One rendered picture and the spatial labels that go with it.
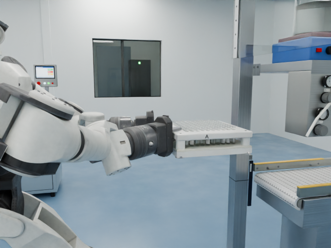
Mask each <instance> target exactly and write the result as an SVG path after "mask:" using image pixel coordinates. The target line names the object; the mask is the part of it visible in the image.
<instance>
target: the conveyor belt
mask: <svg viewBox="0 0 331 248"><path fill-rule="evenodd" d="M254 182H255V183H256V184H258V185H259V186H261V187H263V188H264V189H266V190H267V191H269V192H270V193H272V194H273V195H275V196H277V197H278V198H280V199H281V200H283V201H284V202H286V203H287V204H289V205H290V206H292V207H294V208H295V209H297V210H299V211H300V208H298V207H297V201H298V200H299V199H301V198H299V197H297V186H304V185H314V184H324V183H331V167H319V168H307V169H296V170H284V171H272V172H260V173H257V174H256V175H255V176H254ZM328 195H331V194H328ZM319 196H327V195H319ZM319 196H310V197H319ZM310 197H302V198H310Z"/></svg>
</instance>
